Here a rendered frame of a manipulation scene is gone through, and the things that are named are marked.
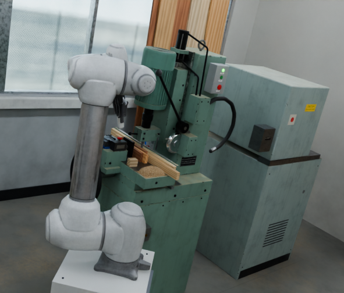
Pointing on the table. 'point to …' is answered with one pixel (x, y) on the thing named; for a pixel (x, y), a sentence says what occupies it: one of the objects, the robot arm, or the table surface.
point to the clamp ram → (129, 146)
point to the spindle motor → (159, 63)
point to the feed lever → (174, 107)
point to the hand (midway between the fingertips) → (120, 122)
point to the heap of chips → (151, 171)
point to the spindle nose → (147, 118)
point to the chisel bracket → (146, 134)
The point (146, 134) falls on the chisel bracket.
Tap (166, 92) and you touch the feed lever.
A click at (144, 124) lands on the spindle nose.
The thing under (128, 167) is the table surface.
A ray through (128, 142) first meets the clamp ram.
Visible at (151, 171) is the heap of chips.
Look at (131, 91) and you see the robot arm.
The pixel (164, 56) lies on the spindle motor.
